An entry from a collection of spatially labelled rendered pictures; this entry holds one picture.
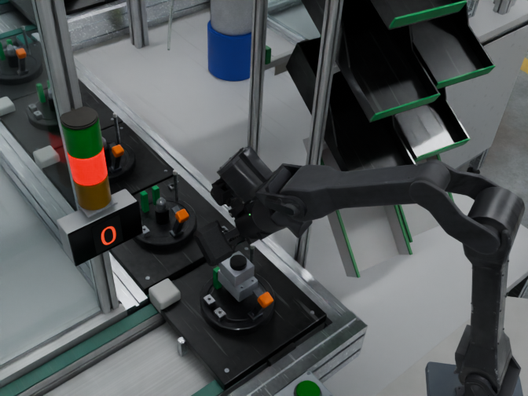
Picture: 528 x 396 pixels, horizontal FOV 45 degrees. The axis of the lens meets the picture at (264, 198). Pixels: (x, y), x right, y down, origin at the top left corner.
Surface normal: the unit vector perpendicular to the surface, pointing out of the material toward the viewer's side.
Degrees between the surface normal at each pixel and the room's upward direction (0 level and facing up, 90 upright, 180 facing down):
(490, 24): 0
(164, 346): 0
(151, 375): 0
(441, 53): 25
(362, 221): 45
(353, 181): 31
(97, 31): 90
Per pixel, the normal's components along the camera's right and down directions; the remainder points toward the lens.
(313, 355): 0.05, -0.73
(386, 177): -0.41, -0.82
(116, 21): 0.63, 0.55
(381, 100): 0.25, -0.40
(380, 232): 0.38, -0.07
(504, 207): 0.23, -0.63
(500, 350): 0.80, 0.04
